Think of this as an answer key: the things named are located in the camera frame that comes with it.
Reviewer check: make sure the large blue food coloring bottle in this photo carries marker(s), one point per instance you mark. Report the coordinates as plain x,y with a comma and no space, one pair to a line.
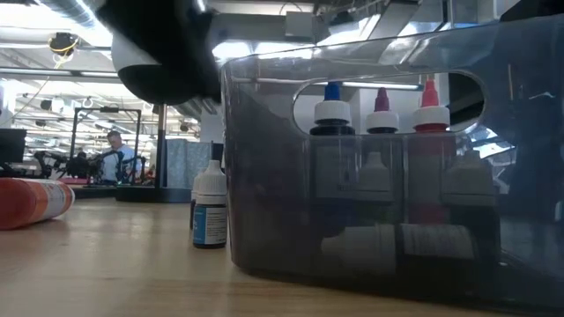
332,112

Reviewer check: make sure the smoky translucent plastic bin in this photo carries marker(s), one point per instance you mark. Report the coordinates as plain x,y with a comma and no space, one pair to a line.
273,198

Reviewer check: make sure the small blue-label dropper bottle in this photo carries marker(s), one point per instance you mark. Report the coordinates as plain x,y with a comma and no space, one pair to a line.
210,224

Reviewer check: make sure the large maroon food coloring bottle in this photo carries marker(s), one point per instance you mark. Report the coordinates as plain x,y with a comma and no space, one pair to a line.
382,116

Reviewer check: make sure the large red food coloring bottle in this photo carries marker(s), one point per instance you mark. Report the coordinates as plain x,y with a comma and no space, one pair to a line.
430,116

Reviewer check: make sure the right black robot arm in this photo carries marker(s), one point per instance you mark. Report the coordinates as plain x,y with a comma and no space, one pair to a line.
542,6

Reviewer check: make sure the background black robot arm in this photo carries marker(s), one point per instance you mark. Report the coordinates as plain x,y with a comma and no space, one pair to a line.
83,167

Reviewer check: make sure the hanging ceiling device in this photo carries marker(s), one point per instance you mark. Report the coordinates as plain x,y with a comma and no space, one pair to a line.
62,44

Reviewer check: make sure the grey-blue partition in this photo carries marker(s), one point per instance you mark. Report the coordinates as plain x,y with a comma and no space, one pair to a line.
185,163

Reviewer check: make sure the person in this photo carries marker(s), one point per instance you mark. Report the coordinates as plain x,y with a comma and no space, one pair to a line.
116,158

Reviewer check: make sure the black monitor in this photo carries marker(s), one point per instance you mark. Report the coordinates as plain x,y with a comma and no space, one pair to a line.
12,145

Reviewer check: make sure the ceiling light strip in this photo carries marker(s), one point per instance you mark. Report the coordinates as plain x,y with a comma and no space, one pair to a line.
379,85

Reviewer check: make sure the black rig frame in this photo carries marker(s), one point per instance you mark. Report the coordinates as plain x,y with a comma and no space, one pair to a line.
106,109

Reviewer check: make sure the black aluminium table frame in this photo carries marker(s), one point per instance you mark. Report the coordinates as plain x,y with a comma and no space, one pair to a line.
92,192

